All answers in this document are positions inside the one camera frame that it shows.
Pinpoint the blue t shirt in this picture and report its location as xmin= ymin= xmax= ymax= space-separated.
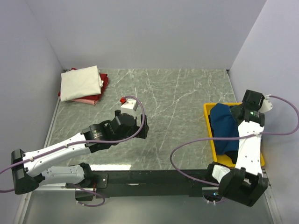
xmin=210 ymin=103 xmax=240 ymax=155

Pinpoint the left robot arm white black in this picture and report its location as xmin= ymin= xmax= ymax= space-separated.
xmin=11 ymin=110 xmax=149 ymax=195

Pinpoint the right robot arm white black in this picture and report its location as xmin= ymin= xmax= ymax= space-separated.
xmin=205 ymin=90 xmax=269 ymax=207

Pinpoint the folded red t shirt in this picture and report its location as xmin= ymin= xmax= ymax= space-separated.
xmin=57 ymin=67 xmax=109 ymax=102

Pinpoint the folded white t shirt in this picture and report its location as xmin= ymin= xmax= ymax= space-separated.
xmin=60 ymin=65 xmax=104 ymax=102

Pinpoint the yellow plastic bin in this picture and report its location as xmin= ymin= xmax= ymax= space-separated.
xmin=204 ymin=103 xmax=265 ymax=168

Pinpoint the black base beam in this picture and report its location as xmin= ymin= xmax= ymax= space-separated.
xmin=84 ymin=170 xmax=217 ymax=198

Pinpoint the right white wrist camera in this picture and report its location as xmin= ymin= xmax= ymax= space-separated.
xmin=259 ymin=94 xmax=273 ymax=113

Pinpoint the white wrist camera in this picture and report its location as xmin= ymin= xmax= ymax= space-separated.
xmin=120 ymin=97 xmax=138 ymax=118
xmin=259 ymin=94 xmax=273 ymax=113

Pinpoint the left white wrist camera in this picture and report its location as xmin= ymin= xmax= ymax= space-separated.
xmin=120 ymin=97 xmax=138 ymax=118

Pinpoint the aluminium frame rail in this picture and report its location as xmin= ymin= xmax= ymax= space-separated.
xmin=14 ymin=98 xmax=61 ymax=224

